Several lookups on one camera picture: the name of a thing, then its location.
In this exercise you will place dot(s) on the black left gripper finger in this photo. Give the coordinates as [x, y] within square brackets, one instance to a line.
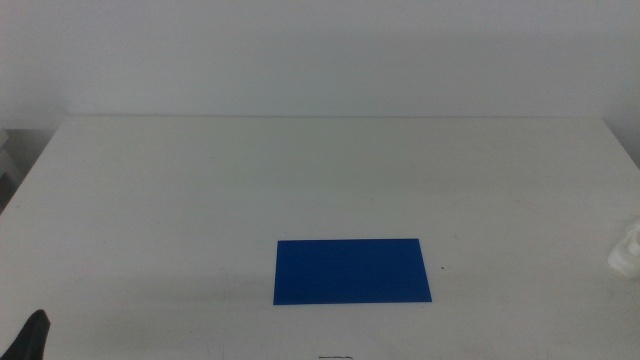
[30, 340]

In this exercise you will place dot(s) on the blue rectangular mat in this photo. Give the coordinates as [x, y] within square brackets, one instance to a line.
[351, 271]

